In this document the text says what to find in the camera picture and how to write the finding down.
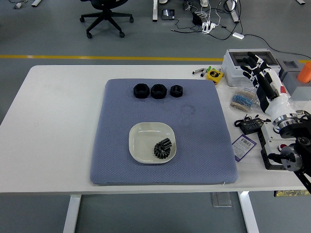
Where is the large black gear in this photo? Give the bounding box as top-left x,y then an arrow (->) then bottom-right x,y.
154,142 -> 171,160

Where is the black desk phone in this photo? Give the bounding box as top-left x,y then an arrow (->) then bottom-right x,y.
161,9 -> 176,21

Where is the yellow tape measure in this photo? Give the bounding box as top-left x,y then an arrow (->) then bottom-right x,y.
206,69 -> 224,84

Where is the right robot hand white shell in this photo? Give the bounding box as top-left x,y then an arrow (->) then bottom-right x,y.
240,51 -> 297,122

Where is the large black hex nut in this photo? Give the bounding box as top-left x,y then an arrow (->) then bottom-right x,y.
150,83 -> 167,100
133,83 -> 150,99

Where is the white power strip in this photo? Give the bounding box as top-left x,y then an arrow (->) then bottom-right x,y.
201,21 -> 218,34

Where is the blue-grey quilted mat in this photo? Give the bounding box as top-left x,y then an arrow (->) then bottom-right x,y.
89,78 -> 239,186

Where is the black power brick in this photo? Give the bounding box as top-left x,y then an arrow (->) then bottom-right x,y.
192,12 -> 204,26

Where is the grey block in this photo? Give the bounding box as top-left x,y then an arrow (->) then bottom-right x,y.
281,72 -> 311,100

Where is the bag of blue resistors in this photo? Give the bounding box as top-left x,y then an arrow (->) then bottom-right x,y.
228,85 -> 262,113

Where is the orange cylinder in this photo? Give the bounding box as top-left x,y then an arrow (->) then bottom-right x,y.
296,62 -> 311,83

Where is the yellow label strip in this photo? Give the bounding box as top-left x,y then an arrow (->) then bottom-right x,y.
274,190 -> 307,198

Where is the small black hex nut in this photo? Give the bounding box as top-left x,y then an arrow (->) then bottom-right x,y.
170,84 -> 184,98

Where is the black digital display module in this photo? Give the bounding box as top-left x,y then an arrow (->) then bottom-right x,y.
234,116 -> 271,135

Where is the grey floor plate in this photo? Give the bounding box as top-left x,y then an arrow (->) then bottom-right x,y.
210,192 -> 233,208

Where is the grey electrical enclosure box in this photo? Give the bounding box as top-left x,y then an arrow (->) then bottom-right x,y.
221,49 -> 282,87

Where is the purple-edged label card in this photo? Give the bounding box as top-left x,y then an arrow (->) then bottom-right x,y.
231,134 -> 258,163

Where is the small black gear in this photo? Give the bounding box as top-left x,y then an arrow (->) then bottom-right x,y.
159,137 -> 173,150

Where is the white square plate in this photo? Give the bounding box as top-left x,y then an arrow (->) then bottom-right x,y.
128,122 -> 177,165

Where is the white table leg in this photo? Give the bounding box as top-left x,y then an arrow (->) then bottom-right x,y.
237,191 -> 260,233
62,195 -> 82,233

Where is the white desk leg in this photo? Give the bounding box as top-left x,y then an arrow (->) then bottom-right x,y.
152,0 -> 159,22
225,0 -> 240,24

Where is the black office chair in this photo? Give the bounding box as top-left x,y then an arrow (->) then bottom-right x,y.
79,0 -> 135,39

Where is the long black floor cable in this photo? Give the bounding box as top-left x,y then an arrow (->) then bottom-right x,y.
244,34 -> 311,61

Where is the grey square holder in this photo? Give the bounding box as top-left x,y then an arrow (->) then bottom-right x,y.
280,60 -> 299,81

